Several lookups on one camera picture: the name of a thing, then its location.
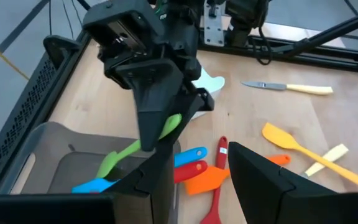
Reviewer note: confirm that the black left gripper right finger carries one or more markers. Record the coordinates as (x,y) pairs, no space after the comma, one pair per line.
(259,193)

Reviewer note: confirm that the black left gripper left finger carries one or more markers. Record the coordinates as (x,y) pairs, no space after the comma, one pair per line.
(148,199)

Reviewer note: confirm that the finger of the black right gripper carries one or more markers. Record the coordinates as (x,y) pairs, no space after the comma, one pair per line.
(151,109)
(196,102)

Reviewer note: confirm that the red silicone spoon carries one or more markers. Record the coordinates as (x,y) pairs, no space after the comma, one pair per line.
(222,158)

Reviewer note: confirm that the blue silicone spatula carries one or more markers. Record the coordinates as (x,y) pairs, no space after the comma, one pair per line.
(191,155)

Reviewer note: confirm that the orange silicone spatula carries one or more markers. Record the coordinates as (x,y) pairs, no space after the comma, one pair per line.
(207,180)

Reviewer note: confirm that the yellow silicone spatula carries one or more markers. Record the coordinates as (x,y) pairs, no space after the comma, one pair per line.
(278,137)

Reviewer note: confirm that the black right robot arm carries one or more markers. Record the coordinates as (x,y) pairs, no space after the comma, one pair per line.
(244,18)

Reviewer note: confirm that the grey translucent plastic bin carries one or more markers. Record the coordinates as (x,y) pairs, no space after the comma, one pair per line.
(57,146)

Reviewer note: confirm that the black perforated metal box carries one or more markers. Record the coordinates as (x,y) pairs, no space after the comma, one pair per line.
(20,115)

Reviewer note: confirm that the silver mounting bracket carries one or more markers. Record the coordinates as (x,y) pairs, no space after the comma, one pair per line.
(213,25)

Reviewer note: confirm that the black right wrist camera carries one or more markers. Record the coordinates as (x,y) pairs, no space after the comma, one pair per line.
(120,21)

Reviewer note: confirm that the black aluminium table frame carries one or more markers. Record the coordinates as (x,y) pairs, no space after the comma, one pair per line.
(322,59)

